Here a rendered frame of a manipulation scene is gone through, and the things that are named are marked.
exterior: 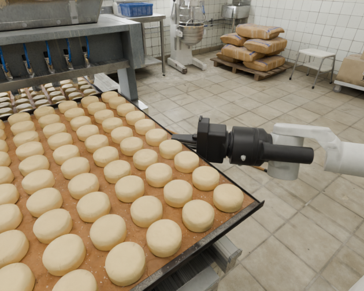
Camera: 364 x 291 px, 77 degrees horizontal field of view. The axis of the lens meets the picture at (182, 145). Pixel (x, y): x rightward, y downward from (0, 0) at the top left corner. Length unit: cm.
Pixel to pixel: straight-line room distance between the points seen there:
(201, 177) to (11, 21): 74
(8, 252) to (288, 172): 50
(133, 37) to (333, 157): 74
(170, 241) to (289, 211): 152
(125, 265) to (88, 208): 11
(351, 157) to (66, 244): 50
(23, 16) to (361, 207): 215
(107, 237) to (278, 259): 131
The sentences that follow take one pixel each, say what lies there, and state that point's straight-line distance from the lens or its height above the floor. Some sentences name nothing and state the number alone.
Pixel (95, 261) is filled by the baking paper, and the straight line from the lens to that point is 36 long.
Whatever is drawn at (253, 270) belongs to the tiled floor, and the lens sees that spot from 150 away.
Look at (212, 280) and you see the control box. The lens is 51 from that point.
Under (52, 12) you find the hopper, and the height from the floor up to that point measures 122.
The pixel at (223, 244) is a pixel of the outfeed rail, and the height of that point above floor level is 90.
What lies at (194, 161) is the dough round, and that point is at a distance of 45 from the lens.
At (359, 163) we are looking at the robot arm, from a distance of 54.
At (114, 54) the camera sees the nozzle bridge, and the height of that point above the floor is 107.
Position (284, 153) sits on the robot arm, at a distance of 49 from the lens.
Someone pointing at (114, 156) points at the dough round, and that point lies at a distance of 48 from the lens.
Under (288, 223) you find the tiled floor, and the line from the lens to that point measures 174.
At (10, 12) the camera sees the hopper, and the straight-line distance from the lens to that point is 91.
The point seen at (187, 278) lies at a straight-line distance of 51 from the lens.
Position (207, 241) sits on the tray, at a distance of 35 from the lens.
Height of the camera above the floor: 131
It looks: 36 degrees down
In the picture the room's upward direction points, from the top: straight up
